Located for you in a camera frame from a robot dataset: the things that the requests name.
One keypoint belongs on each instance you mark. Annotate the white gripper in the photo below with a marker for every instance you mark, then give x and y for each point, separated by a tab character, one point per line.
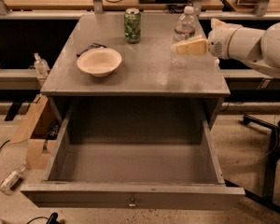
218	42

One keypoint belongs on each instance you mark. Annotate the clear plastic water bottle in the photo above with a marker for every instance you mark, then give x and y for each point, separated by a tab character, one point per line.
184	29

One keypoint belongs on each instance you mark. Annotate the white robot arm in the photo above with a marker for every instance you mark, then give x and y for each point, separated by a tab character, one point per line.
258	49

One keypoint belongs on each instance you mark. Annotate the white pump dispenser bottle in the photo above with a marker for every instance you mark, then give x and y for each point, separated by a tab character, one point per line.
217	61

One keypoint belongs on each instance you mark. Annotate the clear bottle on left shelf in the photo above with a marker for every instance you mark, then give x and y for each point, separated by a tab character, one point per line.
41	65

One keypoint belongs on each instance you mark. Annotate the grey open top drawer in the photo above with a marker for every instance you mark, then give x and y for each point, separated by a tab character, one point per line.
162	155

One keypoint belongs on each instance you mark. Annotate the metal drawer knob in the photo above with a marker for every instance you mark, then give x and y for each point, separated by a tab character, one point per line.
132	203

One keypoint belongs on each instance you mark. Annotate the plastic bottle on floor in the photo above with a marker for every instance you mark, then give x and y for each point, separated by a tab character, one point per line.
12	180

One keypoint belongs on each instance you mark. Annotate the grey cabinet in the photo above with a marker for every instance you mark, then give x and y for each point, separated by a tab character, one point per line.
146	66

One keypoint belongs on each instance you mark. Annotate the green soda can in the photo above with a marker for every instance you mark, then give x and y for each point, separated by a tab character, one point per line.
132	25

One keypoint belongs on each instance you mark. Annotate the cream paper bowl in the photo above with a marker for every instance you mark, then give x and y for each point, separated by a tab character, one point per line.
99	62

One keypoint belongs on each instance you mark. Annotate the black utensil behind bowl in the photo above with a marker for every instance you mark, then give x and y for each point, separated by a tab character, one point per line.
92	46

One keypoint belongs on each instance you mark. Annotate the brown cardboard box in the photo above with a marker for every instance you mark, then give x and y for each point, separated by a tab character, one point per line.
33	129

